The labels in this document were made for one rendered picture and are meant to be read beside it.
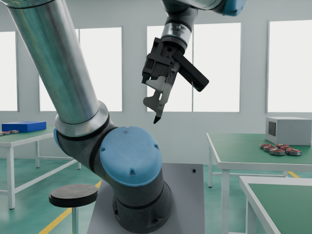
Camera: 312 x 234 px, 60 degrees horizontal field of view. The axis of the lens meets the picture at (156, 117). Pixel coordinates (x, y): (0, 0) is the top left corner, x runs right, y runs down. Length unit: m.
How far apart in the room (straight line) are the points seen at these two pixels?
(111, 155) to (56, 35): 0.23
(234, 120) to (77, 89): 4.76
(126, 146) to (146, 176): 0.07
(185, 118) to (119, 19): 2.27
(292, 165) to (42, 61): 1.88
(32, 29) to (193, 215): 0.52
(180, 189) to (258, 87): 4.61
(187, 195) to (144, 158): 0.24
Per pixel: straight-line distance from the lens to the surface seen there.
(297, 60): 5.48
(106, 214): 0.73
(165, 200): 0.65
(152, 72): 0.65
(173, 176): 0.75
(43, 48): 0.47
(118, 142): 0.54
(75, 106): 0.53
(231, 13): 0.63
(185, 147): 5.19
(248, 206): 1.67
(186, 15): 0.74
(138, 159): 0.51
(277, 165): 2.10
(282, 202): 1.33
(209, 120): 5.14
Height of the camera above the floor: 1.18
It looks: 3 degrees down
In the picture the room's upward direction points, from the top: straight up
